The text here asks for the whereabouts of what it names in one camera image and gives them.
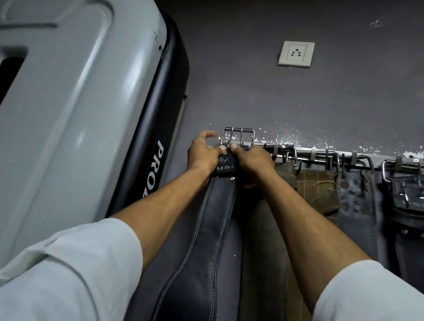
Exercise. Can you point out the person's left hand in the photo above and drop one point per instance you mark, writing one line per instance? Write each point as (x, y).
(202, 157)

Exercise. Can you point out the person's right hand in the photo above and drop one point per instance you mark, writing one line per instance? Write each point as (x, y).
(253, 164)

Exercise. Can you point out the brown suede belt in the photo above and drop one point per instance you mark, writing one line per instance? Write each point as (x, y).
(318, 190)

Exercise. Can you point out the olive green suede belt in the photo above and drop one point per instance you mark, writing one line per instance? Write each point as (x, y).
(266, 261)

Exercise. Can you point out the black belt with red logo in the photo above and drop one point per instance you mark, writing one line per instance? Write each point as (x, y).
(358, 220)

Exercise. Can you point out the metal wall hooks rail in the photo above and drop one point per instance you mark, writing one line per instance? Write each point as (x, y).
(379, 158)

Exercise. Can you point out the person's right forearm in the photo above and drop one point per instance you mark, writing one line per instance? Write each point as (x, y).
(310, 244)

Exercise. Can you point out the person's left forearm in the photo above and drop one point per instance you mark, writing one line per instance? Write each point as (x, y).
(160, 214)

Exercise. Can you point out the black grey folded treadmill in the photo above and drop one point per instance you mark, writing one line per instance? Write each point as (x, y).
(53, 103)

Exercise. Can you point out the white wall socket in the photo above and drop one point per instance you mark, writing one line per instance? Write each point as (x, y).
(296, 54)

